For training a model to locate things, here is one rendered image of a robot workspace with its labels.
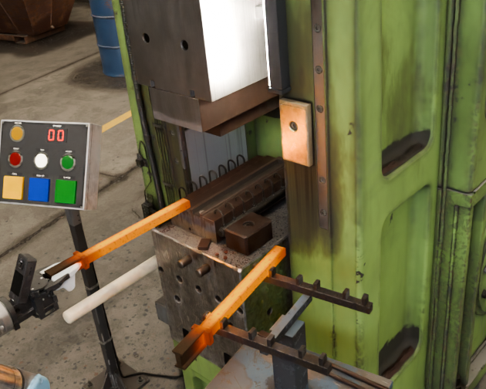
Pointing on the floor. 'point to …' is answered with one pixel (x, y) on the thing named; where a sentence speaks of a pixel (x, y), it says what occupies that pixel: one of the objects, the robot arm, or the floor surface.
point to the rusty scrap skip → (25, 18)
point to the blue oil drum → (107, 37)
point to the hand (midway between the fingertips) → (73, 262)
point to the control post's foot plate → (103, 380)
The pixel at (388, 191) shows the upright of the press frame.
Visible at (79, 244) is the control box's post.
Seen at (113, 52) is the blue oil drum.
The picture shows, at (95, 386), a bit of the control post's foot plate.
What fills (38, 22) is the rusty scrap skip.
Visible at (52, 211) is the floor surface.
